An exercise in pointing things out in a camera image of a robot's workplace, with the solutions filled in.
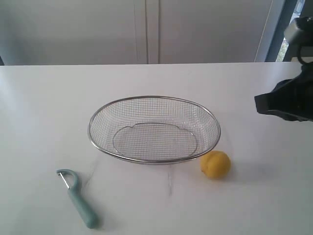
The yellow lemon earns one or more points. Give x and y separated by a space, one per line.
215 164

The metal wire mesh basket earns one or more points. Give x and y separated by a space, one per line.
154 130

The teal vegetable peeler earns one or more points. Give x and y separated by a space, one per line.
85 211

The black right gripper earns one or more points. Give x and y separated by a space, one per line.
291 99

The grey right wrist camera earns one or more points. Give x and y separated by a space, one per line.
300 32

